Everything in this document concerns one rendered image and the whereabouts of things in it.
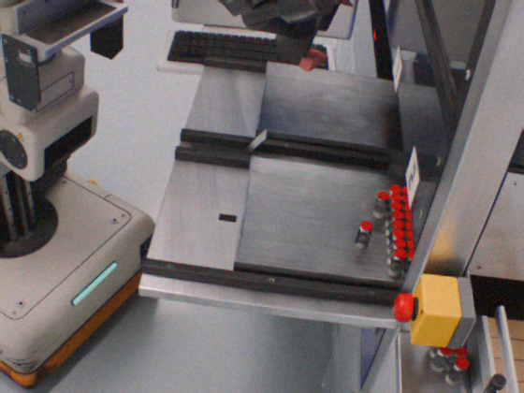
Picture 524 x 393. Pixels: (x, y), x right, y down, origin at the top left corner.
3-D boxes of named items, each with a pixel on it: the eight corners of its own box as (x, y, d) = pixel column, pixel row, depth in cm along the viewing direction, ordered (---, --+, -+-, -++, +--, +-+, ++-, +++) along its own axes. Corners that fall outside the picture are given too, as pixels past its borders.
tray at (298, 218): (429, 196, 127) (434, 181, 124) (443, 301, 107) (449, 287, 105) (249, 170, 127) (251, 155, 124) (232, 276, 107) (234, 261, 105)
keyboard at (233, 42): (326, 50, 178) (327, 42, 177) (328, 78, 168) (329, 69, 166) (174, 35, 177) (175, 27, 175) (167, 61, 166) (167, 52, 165)
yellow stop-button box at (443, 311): (454, 310, 96) (470, 277, 91) (458, 350, 90) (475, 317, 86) (405, 305, 96) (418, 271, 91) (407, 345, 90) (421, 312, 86)
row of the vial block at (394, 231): (395, 204, 123) (400, 184, 120) (400, 278, 110) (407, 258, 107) (384, 202, 123) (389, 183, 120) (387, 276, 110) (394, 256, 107)
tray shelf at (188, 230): (411, 93, 157) (413, 86, 156) (442, 333, 105) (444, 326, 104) (206, 63, 157) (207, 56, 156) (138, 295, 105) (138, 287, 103)
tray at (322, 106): (414, 97, 152) (418, 84, 150) (426, 168, 133) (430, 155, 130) (266, 74, 152) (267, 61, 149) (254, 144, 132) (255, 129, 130)
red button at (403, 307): (416, 307, 93) (424, 288, 91) (417, 329, 91) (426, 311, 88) (390, 304, 93) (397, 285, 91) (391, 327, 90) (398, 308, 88)
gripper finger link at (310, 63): (353, 38, 108) (319, 30, 101) (334, 77, 111) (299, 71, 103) (323, 21, 111) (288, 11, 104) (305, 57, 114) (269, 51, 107)
